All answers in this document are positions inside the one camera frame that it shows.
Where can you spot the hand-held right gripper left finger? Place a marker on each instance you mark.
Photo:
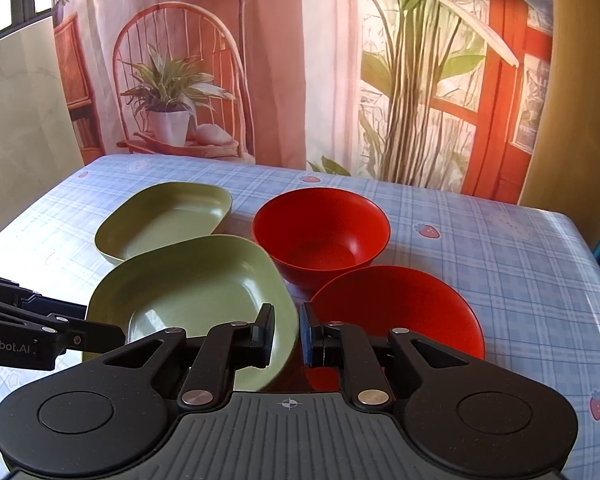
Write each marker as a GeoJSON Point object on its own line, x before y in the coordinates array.
{"type": "Point", "coordinates": [266, 332]}

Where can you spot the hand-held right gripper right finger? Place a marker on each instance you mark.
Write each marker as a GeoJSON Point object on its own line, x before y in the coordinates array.
{"type": "Point", "coordinates": [307, 332]}

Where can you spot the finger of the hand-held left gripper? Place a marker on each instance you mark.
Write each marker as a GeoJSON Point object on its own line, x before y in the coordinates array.
{"type": "Point", "coordinates": [95, 336]}
{"type": "Point", "coordinates": [30, 302]}

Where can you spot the green plate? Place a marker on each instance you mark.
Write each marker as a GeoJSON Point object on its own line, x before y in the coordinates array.
{"type": "Point", "coordinates": [190, 290]}
{"type": "Point", "coordinates": [165, 220]}

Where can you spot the red bowl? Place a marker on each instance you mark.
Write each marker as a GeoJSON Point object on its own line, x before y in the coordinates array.
{"type": "Point", "coordinates": [395, 300]}
{"type": "Point", "coordinates": [320, 240]}

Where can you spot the white marble panel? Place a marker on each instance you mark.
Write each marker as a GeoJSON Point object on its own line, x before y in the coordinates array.
{"type": "Point", "coordinates": [25, 135]}

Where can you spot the blue plaid tablecloth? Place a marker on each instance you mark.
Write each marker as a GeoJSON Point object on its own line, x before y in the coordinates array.
{"type": "Point", "coordinates": [480, 260]}

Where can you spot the yellow wooden panel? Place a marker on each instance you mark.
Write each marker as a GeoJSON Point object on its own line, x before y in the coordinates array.
{"type": "Point", "coordinates": [580, 85]}

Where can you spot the printed wall tapestry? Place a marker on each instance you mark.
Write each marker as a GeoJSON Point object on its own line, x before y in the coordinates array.
{"type": "Point", "coordinates": [305, 60]}

